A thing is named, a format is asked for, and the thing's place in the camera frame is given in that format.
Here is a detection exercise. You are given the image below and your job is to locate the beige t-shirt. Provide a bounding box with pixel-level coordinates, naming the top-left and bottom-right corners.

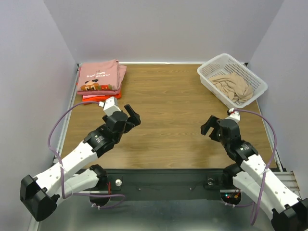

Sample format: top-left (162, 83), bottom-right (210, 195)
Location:
top-left (209, 73), bottom-right (253, 103)

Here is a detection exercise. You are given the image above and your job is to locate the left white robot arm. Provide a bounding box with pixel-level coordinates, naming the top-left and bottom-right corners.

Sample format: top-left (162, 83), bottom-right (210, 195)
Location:
top-left (20, 102), bottom-right (141, 221)

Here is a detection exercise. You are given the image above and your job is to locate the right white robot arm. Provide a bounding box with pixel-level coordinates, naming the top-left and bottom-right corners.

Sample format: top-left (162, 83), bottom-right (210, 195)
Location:
top-left (201, 113), bottom-right (308, 231)

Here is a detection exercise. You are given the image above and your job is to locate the orange folded t-shirt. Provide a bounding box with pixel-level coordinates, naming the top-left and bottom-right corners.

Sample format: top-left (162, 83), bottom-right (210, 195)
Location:
top-left (81, 91), bottom-right (122, 104)

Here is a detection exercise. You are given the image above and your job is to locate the light pink folded t-shirt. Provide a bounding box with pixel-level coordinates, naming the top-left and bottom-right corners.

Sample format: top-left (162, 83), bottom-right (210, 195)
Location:
top-left (82, 95), bottom-right (106, 99)

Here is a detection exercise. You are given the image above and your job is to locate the dark pink folded t-shirt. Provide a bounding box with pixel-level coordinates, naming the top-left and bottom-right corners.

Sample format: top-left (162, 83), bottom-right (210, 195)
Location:
top-left (77, 90), bottom-right (121, 96)

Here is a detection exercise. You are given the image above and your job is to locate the pink printed folded t-shirt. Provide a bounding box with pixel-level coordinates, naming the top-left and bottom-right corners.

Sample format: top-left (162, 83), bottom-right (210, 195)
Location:
top-left (77, 59), bottom-right (127, 92)

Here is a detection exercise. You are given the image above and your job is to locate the white plastic basket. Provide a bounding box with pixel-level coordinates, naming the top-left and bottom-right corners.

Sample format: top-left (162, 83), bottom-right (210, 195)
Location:
top-left (197, 53), bottom-right (268, 108)

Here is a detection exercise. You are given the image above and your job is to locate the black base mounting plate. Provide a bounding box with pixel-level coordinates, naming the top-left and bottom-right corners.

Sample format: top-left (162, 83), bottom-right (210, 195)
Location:
top-left (106, 168), bottom-right (235, 201)

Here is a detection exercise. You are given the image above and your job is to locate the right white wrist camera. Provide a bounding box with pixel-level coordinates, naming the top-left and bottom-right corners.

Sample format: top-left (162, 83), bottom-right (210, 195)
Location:
top-left (226, 108), bottom-right (240, 123)

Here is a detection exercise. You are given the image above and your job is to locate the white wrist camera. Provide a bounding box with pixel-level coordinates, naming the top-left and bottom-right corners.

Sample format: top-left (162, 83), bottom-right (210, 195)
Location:
top-left (98, 97), bottom-right (121, 116)
top-left (226, 108), bottom-right (240, 123)

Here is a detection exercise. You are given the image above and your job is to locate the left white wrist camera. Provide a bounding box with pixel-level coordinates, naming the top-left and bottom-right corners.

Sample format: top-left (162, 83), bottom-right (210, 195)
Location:
top-left (98, 97), bottom-right (121, 116)

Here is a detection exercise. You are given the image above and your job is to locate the aluminium frame rail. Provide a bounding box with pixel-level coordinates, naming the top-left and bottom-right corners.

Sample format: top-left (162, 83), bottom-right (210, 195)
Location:
top-left (274, 172), bottom-right (299, 192)

